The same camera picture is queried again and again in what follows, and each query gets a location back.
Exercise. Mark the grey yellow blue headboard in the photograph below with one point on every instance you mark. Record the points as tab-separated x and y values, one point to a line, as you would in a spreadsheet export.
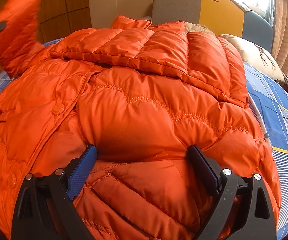
176	5

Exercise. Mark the beige pillow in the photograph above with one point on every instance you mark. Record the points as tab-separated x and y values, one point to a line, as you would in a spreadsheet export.
201	28

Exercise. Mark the blue plaid bed sheet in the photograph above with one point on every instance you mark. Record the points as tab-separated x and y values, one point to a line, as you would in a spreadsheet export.
279	130

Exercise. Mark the white printed pillow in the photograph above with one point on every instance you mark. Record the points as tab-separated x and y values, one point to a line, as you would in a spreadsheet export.
254	52

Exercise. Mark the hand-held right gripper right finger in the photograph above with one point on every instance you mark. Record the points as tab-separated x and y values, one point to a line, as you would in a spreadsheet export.
205	170

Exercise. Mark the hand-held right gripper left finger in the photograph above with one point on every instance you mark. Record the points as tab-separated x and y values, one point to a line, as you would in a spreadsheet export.
84	170

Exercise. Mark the orange puffer jacket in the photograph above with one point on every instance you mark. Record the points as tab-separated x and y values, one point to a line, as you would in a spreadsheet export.
134	105

